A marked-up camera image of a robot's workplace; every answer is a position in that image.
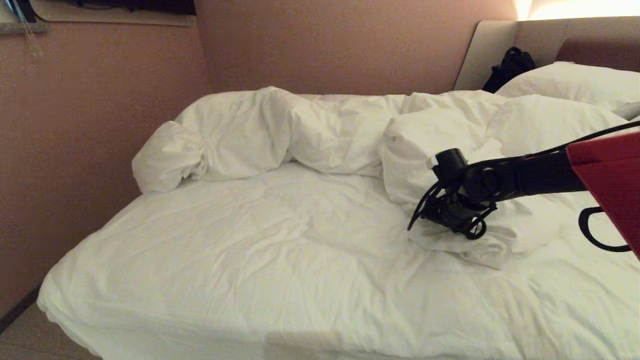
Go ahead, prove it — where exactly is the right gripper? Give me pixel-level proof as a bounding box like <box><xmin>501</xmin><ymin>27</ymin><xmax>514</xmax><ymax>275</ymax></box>
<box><xmin>421</xmin><ymin>192</ymin><xmax>497</xmax><ymax>239</ymax></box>

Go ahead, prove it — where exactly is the white rumpled duvet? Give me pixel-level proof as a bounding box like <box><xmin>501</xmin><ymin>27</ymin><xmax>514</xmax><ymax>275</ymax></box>
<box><xmin>131</xmin><ymin>86</ymin><xmax>640</xmax><ymax>271</ymax></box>

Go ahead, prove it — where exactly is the white bed sheet mattress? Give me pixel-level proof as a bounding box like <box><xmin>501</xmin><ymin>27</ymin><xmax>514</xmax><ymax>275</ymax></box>
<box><xmin>37</xmin><ymin>161</ymin><xmax>640</xmax><ymax>360</ymax></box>

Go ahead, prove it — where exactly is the white pillow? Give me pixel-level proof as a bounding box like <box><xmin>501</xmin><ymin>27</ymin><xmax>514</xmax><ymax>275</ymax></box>
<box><xmin>484</xmin><ymin>94</ymin><xmax>628</xmax><ymax>153</ymax></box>
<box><xmin>495</xmin><ymin>61</ymin><xmax>640</xmax><ymax>113</ymax></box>

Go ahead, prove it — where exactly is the black bag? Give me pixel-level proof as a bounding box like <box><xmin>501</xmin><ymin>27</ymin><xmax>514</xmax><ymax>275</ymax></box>
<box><xmin>482</xmin><ymin>46</ymin><xmax>537</xmax><ymax>94</ymax></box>

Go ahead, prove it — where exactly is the beige padded headboard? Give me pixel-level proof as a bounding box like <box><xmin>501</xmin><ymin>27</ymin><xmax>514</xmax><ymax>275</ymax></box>
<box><xmin>452</xmin><ymin>16</ymin><xmax>640</xmax><ymax>92</ymax></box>

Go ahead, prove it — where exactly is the black cable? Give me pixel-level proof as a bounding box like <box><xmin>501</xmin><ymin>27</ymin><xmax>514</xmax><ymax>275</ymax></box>
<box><xmin>407</xmin><ymin>182</ymin><xmax>447</xmax><ymax>232</ymax></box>
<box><xmin>578</xmin><ymin>206</ymin><xmax>633</xmax><ymax>253</ymax></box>

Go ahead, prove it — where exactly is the glowing wall light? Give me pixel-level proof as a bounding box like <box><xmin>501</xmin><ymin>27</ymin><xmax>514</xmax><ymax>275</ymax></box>
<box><xmin>514</xmin><ymin>0</ymin><xmax>640</xmax><ymax>22</ymax></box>

